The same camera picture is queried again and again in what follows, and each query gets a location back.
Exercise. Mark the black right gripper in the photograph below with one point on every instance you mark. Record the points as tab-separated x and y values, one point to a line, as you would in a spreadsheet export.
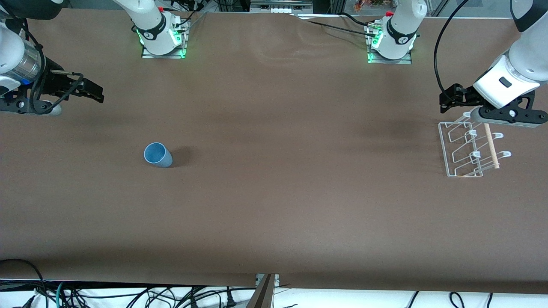
53	81

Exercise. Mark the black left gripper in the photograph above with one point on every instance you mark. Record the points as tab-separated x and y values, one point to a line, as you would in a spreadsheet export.
464	96

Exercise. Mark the blue plastic cup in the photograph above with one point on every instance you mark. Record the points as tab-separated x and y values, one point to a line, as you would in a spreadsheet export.
158	155

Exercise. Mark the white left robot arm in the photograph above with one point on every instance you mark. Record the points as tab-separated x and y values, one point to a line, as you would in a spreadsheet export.
400	25

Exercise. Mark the wooden rack rod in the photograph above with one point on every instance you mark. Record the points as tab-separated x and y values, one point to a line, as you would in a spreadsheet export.
491	145

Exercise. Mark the white power strip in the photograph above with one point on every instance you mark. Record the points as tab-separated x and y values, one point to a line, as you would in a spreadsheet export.
280	6

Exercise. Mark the black power plug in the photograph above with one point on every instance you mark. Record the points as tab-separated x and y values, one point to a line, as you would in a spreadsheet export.
230	301

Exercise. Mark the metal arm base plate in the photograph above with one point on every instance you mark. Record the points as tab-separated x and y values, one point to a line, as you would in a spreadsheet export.
147	54
406	60

